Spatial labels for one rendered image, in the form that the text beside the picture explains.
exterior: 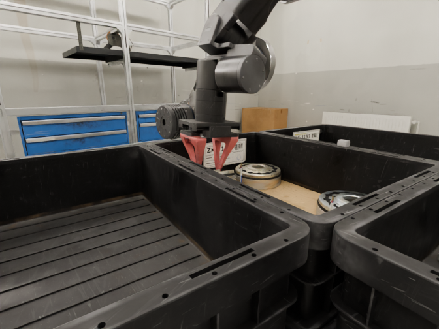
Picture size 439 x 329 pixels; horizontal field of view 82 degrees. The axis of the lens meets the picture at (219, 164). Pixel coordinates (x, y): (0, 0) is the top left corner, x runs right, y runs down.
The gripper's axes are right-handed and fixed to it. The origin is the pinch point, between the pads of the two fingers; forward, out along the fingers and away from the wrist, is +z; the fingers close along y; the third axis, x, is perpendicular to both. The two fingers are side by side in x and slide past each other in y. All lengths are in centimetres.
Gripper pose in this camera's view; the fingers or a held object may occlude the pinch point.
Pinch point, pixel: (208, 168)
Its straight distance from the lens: 50.0
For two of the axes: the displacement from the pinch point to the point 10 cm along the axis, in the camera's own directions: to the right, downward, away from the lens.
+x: -5.5, -2.5, 8.0
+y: 8.3, -1.0, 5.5
